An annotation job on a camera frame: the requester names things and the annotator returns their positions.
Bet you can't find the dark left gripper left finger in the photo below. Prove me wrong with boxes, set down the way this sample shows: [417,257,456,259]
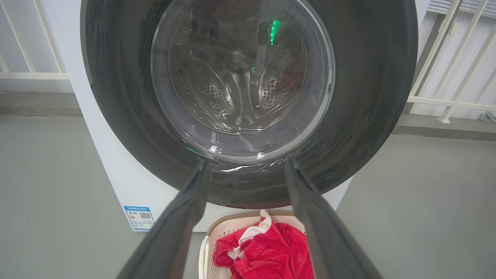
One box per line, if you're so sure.
[116,160,213,279]

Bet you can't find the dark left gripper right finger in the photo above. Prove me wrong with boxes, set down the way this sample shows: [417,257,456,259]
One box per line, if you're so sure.
[284,158,384,279]

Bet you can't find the red and white garment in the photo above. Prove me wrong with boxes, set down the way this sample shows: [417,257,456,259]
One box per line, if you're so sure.
[273,222,315,279]
[212,209,299,279]

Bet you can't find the black round glass washer door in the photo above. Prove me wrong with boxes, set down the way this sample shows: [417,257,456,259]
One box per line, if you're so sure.
[80,0,419,210]

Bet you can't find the cream basket with brown rim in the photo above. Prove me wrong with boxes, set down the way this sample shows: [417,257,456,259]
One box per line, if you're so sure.
[198,210,315,279]

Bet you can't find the white washing machine body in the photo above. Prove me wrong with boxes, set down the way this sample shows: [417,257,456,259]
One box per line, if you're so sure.
[42,0,354,233]

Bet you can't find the stainless steel washing machine drum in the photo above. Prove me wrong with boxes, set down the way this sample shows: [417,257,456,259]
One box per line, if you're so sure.
[153,0,334,155]

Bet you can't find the blue energy label sticker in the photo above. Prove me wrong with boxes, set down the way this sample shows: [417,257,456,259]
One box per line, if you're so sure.
[123,205,155,232]

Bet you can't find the white railing fence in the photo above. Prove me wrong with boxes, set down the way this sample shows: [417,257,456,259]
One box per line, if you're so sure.
[406,0,496,124]
[0,0,71,81]

